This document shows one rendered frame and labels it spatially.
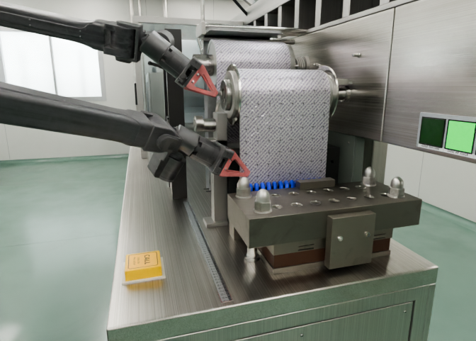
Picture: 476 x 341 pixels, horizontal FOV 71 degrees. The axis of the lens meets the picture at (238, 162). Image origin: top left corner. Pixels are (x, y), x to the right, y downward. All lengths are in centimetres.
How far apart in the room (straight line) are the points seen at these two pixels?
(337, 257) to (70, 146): 603
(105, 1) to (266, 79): 576
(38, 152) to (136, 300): 604
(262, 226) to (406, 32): 50
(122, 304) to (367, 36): 80
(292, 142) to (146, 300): 48
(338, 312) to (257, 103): 48
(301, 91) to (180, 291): 52
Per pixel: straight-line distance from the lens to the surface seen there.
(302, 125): 84
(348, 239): 72
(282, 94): 82
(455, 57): 73
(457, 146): 71
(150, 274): 71
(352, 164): 97
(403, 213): 81
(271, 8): 152
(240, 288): 67
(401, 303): 84
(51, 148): 657
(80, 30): 86
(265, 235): 65
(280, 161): 84
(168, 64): 82
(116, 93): 632
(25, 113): 60
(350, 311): 76
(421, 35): 80
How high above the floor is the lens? 127
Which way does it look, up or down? 13 degrees down
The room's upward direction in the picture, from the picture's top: straight up
